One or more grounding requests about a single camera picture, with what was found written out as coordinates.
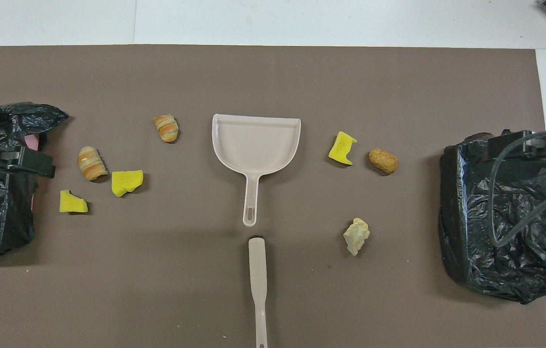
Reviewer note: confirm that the beige plastic dustpan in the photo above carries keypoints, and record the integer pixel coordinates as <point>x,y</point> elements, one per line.
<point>253,140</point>

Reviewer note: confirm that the yellow sponge piece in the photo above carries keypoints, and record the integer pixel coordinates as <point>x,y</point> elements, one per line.
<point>341,149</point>
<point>70,203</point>
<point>126,182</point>

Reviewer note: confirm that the right black bag bin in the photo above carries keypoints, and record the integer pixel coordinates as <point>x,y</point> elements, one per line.
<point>519,270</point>

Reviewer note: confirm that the striped orange bread roll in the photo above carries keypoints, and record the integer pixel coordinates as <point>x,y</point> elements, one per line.
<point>166,128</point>
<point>91,164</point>

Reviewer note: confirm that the brown table mat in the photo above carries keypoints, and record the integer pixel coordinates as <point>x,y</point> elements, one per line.
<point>156,270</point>

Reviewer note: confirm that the pale beige toy pastry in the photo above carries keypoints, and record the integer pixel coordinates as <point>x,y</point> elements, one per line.
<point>356,236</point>

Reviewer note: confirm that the brown scaly toy bread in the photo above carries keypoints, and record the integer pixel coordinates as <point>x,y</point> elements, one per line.
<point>383,161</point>

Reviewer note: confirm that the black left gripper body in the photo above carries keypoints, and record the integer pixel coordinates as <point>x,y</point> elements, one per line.
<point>38,164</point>

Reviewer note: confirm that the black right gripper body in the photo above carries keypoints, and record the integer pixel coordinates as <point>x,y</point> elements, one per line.
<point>519,145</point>

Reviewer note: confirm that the pink plastic bin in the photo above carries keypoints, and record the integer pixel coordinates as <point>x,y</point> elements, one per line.
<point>32,142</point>

